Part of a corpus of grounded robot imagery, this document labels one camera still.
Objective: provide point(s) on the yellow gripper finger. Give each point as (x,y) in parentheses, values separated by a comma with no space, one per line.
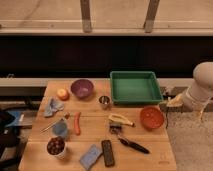
(175,102)

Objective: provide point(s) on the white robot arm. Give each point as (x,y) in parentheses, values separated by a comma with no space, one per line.
(198,94)

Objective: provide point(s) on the orange bowl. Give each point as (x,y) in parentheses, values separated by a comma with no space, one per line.
(151,117)

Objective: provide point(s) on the purple bowl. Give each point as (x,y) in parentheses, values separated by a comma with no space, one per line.
(82,88)

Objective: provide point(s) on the green plastic tray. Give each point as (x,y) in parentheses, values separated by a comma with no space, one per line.
(135,87)

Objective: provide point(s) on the yellow banana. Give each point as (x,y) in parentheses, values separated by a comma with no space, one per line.
(121,119)

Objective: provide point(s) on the small grey binder clip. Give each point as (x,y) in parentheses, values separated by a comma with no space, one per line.
(115,127)

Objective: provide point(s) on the small metal cup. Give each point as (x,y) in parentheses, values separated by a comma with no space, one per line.
(104,102)

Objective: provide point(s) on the orange carrot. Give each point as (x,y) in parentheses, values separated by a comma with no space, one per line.
(77,123)

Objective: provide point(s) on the blue sponge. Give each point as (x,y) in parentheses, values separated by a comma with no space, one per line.
(89,158)

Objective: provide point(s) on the metal fork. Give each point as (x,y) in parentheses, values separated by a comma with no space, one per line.
(64,118)

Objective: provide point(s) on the blue plastic cup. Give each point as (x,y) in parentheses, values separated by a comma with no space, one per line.
(60,129)

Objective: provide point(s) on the crumpled blue cloth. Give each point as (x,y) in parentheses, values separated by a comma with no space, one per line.
(52,107)

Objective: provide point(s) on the white cup of grapes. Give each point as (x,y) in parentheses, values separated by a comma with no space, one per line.
(56,147)

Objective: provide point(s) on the black handled knife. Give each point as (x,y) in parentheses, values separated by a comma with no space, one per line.
(134,145)

